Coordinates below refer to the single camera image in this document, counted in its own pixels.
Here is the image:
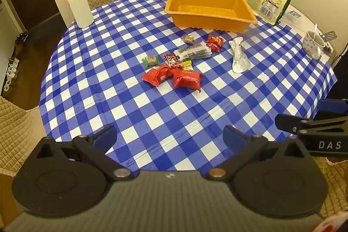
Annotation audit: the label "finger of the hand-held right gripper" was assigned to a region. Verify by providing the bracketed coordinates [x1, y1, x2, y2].
[274, 113, 348, 135]
[318, 98, 348, 114]

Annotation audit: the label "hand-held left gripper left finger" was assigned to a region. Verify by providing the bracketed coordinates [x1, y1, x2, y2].
[34, 125, 134, 181]

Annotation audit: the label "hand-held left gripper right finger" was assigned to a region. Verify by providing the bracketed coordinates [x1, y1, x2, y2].
[206, 125, 307, 181]

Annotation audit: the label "red snack packet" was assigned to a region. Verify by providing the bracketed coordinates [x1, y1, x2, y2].
[172, 68, 204, 92]
[142, 64, 174, 87]

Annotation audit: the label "white snack packet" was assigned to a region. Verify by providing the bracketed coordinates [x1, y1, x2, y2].
[228, 37, 251, 73]

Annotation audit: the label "clear packet dark snack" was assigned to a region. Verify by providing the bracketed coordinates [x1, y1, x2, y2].
[186, 51, 212, 61]
[173, 41, 208, 56]

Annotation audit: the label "green candy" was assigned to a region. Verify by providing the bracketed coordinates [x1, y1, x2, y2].
[141, 56, 158, 69]

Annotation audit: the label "red striped candy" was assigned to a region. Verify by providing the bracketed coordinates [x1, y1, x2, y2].
[163, 53, 182, 68]

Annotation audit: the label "orange plastic tray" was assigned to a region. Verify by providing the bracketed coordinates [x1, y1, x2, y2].
[164, 0, 258, 33]

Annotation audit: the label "patterned ceramic cup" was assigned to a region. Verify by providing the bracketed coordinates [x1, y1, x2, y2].
[302, 29, 326, 60]

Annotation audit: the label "dark kitchen utensil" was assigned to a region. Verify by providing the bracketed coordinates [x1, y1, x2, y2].
[320, 31, 338, 54]

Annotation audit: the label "red white object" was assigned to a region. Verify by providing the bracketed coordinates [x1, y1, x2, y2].
[317, 212, 348, 232]

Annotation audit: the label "small blue white box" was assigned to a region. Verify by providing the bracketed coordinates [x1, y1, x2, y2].
[288, 10, 302, 23]

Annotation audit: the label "white slippers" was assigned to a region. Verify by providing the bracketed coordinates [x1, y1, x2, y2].
[1, 58, 19, 92]

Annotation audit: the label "blue white checked tablecloth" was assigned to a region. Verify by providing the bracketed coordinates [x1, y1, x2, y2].
[39, 0, 338, 175]

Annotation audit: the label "brown shoe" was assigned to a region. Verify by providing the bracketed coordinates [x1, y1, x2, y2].
[13, 33, 29, 58]

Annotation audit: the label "white thermos bottle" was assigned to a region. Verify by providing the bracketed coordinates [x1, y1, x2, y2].
[62, 0, 95, 29]

